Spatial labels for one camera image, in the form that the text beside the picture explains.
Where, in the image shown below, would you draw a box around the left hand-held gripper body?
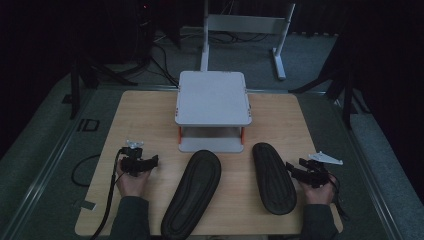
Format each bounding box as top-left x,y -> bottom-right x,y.
119,139 -> 151,178

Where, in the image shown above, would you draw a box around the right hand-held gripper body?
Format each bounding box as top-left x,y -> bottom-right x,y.
301,150 -> 344,190

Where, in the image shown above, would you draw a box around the person's left hand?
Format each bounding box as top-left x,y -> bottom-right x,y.
115,163 -> 152,198

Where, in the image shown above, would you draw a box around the person's right hand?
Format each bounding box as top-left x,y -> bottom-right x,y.
299,174 -> 338,206

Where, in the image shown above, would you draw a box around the black slipper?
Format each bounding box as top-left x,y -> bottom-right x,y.
160,149 -> 223,240
251,142 -> 298,216

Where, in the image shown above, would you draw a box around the grey two-tier shoe rack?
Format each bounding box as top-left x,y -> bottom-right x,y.
174,70 -> 253,154

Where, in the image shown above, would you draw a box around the black tripod stand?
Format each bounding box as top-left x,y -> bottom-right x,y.
288,31 -> 372,131
68,0 -> 155,121

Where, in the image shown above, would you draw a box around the white metal stand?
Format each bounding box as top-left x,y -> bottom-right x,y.
199,0 -> 297,82

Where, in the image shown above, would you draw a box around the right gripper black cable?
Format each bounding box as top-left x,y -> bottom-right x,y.
328,173 -> 351,222

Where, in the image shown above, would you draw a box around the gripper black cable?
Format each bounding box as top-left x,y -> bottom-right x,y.
89,148 -> 125,240
328,173 -> 351,222

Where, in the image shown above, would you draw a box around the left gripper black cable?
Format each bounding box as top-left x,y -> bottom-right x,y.
89,148 -> 125,240

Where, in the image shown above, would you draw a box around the black looped floor cable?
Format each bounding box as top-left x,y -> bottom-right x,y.
70,153 -> 102,188

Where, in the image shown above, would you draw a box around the black floor cables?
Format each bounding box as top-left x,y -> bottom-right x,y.
149,31 -> 271,90

